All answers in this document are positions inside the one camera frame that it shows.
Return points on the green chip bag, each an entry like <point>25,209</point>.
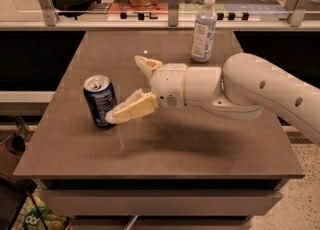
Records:
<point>38,216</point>

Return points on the middle metal glass bracket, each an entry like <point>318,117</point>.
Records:
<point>173,8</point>

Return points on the grey table drawer cabinet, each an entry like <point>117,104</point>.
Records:
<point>160,209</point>

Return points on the clear plastic water bottle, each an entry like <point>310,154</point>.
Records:
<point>205,24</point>

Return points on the left metal glass bracket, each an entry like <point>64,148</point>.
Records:
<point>50,15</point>

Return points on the blue pepsi can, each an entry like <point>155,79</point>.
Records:
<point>100,96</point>

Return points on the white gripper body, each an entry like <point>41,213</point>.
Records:
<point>167,84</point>

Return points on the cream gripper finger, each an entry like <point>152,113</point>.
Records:
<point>147,66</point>
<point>138,104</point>

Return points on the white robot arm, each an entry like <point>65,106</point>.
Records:
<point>239,90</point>

